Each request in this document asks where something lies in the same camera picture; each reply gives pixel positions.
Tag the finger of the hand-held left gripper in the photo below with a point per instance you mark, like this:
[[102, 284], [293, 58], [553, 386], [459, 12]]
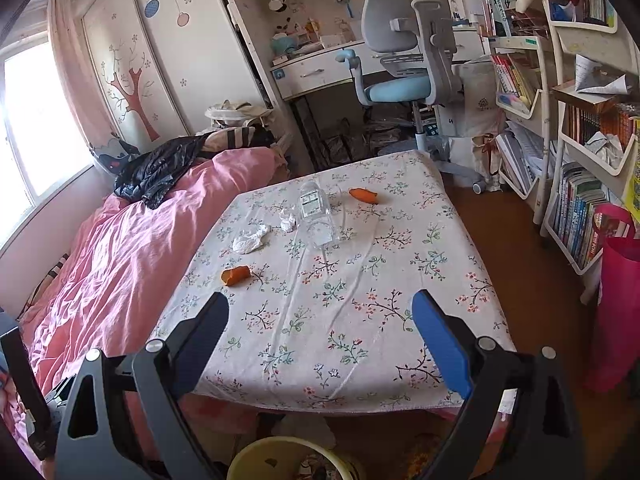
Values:
[[22, 390]]

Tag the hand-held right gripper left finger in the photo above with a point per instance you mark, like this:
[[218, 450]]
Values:
[[200, 340]]

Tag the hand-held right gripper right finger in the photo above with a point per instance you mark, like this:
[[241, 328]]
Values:
[[442, 345]]

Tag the white tissue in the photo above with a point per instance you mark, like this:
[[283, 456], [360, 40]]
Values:
[[250, 241], [288, 221]]

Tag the yellow waste bin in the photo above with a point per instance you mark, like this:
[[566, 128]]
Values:
[[260, 452]]

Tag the clear plastic bottle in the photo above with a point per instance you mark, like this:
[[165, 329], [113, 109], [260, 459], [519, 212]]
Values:
[[315, 205]]

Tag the pink blanket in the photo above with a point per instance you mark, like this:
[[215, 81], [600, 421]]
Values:
[[125, 260]]

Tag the floral tablecloth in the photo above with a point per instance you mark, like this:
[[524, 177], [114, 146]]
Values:
[[350, 285]]

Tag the striped bed sheet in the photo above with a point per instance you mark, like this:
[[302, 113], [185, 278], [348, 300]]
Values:
[[57, 267]]

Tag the black puffer jacket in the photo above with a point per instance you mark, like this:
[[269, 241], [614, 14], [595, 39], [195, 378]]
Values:
[[155, 170]]

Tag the pink shopping bag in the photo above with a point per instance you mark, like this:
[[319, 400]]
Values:
[[617, 310]]

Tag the beige gift bag with ribbon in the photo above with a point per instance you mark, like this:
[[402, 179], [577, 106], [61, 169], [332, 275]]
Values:
[[485, 160]]

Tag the row of books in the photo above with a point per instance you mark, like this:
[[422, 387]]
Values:
[[580, 210]]

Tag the blue plush cushion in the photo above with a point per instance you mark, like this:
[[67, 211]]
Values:
[[112, 157]]

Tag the striped pillow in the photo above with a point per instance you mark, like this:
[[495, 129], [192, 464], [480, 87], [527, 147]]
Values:
[[235, 137]]

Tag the clear plastic bag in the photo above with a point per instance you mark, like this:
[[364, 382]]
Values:
[[390, 135]]

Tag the dark checked bag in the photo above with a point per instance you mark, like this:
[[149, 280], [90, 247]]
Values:
[[342, 142]]

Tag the white tote bag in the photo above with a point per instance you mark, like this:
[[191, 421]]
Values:
[[225, 112]]

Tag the white book rack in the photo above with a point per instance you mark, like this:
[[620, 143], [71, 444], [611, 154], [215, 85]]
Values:
[[520, 110], [585, 37]]

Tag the white paper bag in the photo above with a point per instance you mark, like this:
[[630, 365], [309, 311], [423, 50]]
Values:
[[480, 100]]

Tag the window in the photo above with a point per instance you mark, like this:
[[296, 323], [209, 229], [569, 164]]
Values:
[[35, 125]]

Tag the white wardrobe with tree decal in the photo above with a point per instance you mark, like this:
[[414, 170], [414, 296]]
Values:
[[150, 60]]

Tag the white desk with shelves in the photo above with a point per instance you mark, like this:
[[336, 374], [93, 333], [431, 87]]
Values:
[[310, 72]]

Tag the pink curtain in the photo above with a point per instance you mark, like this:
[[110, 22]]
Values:
[[70, 60]]

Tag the grey and blue desk chair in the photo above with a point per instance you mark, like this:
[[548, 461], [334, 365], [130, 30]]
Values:
[[395, 5]]

